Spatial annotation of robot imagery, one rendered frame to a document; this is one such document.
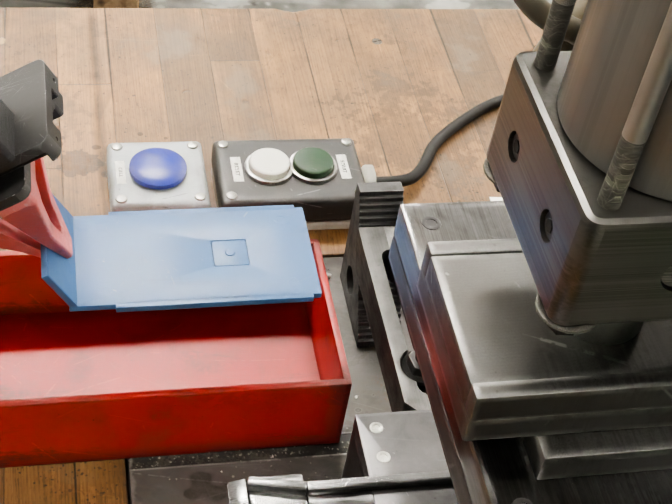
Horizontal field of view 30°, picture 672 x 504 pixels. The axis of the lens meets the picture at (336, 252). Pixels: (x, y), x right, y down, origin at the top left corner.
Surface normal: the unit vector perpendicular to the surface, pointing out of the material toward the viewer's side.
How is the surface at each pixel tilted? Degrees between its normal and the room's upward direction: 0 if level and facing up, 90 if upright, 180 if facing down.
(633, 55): 90
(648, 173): 90
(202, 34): 0
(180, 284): 0
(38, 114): 30
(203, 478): 0
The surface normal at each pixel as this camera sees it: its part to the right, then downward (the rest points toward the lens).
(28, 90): -0.38, -0.57
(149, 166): 0.09, -0.68
